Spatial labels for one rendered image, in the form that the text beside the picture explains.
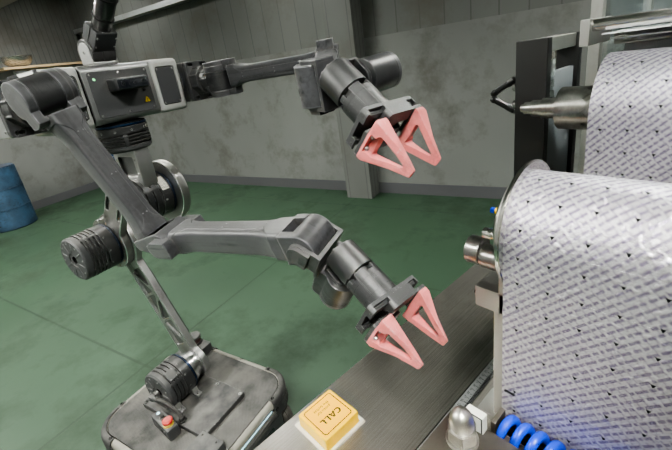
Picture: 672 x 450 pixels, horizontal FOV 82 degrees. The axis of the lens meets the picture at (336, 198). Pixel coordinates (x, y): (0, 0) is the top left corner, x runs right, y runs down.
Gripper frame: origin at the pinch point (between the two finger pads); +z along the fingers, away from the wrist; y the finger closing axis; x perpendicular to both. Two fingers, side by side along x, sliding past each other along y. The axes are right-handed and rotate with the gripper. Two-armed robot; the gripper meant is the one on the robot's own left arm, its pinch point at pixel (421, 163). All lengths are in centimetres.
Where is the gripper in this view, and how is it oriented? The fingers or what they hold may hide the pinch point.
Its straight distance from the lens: 52.8
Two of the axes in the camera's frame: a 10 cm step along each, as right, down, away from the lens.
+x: 3.3, -6.1, -7.2
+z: 6.0, 7.2, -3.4
